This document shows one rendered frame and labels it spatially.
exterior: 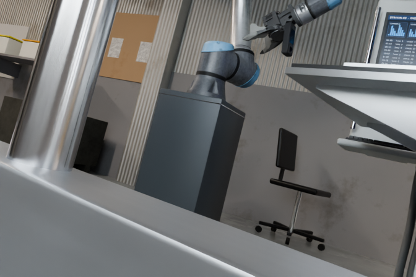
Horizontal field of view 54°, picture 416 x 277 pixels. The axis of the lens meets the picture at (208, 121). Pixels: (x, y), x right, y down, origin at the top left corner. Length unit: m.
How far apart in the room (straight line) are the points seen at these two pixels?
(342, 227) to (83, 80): 4.40
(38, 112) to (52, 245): 0.11
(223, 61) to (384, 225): 3.41
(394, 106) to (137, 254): 0.95
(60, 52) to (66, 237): 0.15
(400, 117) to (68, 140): 0.89
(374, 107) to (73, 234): 0.95
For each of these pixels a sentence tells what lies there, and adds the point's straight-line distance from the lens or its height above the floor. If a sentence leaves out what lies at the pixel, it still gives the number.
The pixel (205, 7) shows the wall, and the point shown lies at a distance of 5.71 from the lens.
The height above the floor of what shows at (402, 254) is 0.38.
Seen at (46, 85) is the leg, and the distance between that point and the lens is 0.33.
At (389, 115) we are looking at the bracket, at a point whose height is 0.80.
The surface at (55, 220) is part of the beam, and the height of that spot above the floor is 0.53.
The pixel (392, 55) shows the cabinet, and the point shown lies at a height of 1.26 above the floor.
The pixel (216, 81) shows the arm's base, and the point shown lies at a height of 0.86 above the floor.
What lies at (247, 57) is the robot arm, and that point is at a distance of 1.61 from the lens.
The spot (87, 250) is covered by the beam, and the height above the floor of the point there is 0.53.
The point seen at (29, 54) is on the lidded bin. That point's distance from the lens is 6.45.
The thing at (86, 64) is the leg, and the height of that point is 0.63.
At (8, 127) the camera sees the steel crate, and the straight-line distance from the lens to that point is 5.32.
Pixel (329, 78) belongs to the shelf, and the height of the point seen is 0.86.
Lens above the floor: 0.59
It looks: 5 degrees up
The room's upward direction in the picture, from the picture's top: 14 degrees clockwise
